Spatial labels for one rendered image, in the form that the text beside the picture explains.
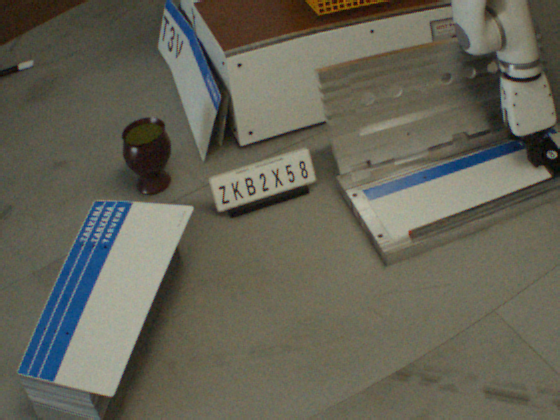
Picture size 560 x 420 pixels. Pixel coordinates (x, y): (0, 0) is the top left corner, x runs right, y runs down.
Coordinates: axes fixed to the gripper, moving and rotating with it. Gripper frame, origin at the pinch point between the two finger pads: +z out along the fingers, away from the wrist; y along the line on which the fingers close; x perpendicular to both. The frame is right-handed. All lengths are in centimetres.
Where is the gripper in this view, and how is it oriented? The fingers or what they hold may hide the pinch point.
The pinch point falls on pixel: (534, 153)
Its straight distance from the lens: 200.6
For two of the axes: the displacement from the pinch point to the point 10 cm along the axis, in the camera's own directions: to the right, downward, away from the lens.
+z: 1.9, 8.7, 4.6
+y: 9.4, -3.0, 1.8
